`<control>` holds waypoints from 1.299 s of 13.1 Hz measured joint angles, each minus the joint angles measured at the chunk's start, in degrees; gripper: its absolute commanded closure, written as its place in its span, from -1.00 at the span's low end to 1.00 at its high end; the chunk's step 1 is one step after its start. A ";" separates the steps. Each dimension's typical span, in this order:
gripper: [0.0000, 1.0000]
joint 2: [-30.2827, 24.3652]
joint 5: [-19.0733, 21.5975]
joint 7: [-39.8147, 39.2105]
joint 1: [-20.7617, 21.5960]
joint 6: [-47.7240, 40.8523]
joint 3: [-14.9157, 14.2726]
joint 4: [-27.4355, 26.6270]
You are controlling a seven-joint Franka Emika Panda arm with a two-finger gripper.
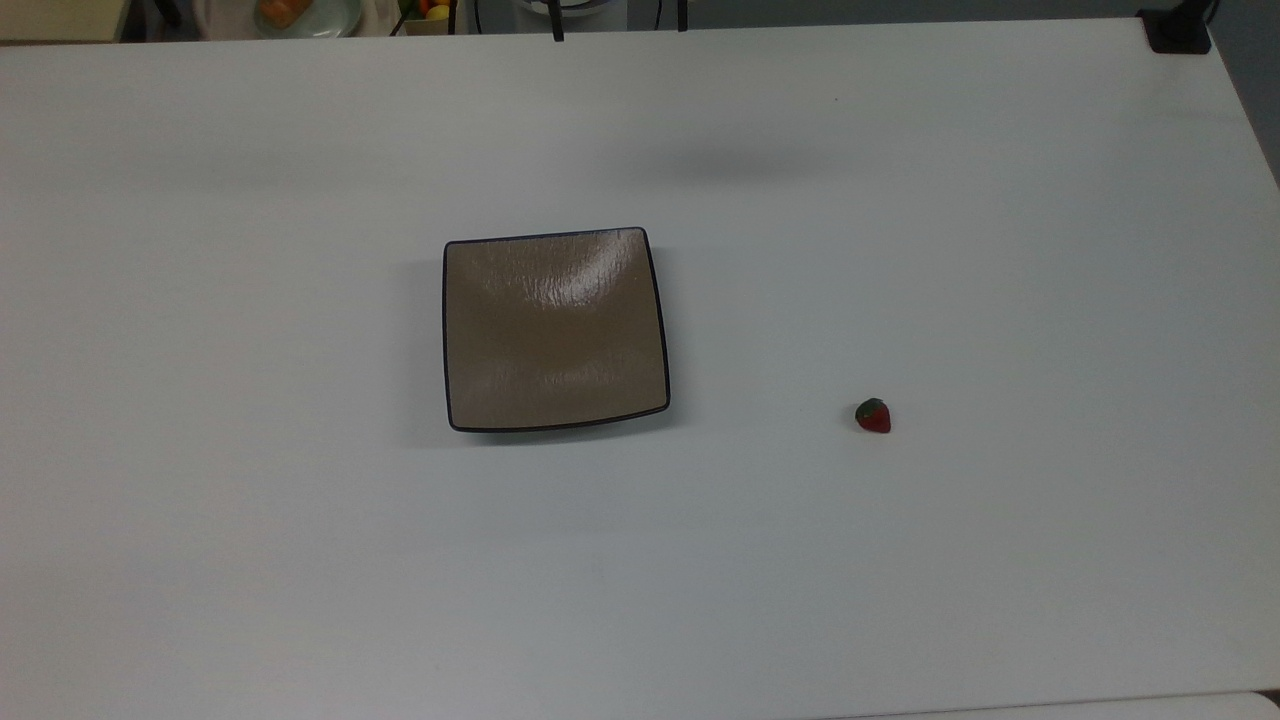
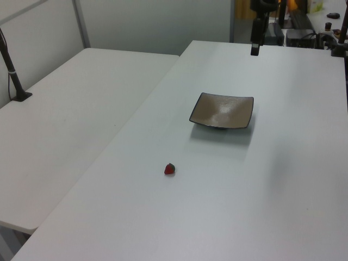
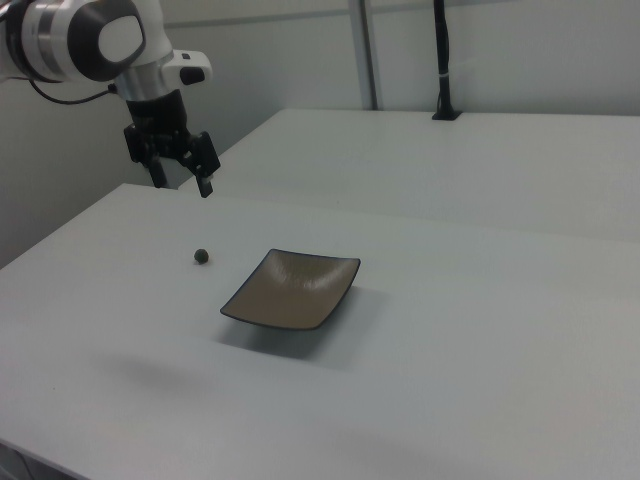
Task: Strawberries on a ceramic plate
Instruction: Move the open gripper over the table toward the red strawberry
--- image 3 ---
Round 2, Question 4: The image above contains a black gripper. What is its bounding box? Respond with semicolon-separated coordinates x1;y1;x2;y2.
123;90;222;200

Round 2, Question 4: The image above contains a square brown ceramic plate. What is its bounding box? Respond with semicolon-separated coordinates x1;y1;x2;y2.
218;248;362;332

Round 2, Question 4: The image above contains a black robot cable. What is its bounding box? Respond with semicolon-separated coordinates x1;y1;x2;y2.
28;77;119;107

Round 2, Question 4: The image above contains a grey metal frame post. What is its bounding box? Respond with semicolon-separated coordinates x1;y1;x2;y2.
348;0;380;111

